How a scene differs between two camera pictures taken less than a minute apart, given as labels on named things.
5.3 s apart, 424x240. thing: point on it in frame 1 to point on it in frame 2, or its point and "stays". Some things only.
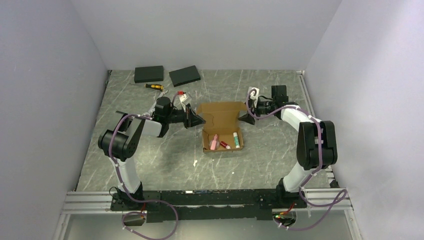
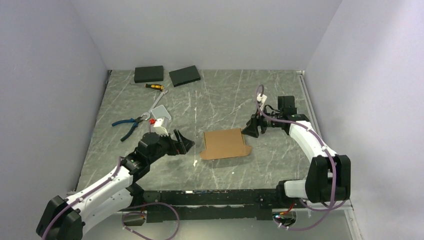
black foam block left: (148, 74) stays
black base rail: (207, 204) stays
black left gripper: (191, 118) to (181, 146)
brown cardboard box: (222, 119) to (224, 143)
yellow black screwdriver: (154, 86) stays
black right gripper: (248, 118) to (251, 129)
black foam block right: (184, 75) stays
